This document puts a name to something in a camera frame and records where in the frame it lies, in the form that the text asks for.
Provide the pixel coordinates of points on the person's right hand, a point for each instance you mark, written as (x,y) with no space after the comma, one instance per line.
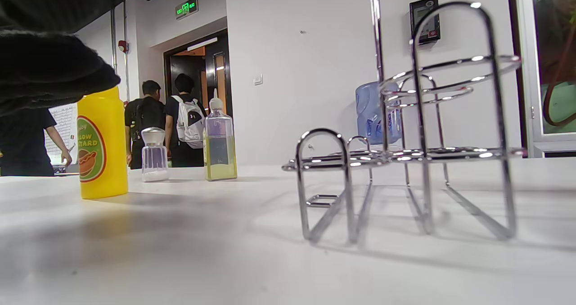
(40,66)

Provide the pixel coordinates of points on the yellow mustard seasoning bottle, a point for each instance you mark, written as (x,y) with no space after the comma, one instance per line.
(103,170)

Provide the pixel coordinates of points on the glass salt seasoning bottle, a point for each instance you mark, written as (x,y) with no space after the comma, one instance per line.
(155,161)

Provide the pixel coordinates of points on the clear oil seasoning bottle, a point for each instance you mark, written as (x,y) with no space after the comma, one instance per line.
(220,152)

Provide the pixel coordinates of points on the red fire alarm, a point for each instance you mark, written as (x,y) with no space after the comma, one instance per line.
(123,46)

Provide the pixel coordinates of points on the black backpack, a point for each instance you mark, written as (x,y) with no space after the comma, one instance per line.
(150,116)

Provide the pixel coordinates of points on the green exit sign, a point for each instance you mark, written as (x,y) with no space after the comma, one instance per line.
(186,8)

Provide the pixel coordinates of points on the white backpack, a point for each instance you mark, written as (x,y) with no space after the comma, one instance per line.
(191,123)

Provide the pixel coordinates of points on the black double door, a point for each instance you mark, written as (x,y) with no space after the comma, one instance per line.
(209,66)

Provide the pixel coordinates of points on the inverted blue dispenser jug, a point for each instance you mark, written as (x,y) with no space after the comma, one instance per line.
(369,111)

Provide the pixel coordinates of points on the white wall chart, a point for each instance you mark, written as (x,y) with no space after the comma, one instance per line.
(63,129)

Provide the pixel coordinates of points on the metal wall conduit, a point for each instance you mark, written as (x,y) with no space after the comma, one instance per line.
(126,71)
(113,39)

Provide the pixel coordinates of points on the white light switch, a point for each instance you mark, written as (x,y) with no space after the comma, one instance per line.
(258,79)

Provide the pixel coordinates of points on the black wall panel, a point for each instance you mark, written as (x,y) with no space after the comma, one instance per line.
(424,19)

